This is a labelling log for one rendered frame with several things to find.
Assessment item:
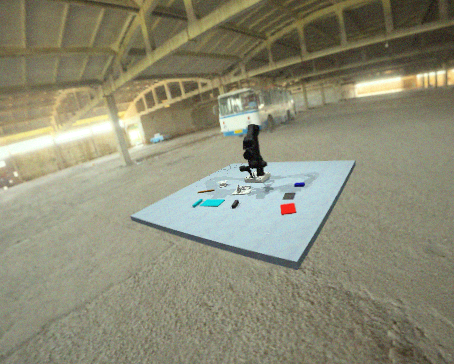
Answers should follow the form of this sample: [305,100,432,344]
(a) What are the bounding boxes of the cyan flat square plate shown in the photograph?
[200,200,224,207]

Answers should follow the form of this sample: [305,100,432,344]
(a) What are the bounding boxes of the red flat rectangular plate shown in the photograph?
[280,204,296,214]

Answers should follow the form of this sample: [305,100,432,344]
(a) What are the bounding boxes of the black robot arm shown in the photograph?
[243,124,266,176]

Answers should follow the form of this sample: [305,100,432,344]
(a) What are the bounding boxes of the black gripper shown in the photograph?
[239,155,268,179]

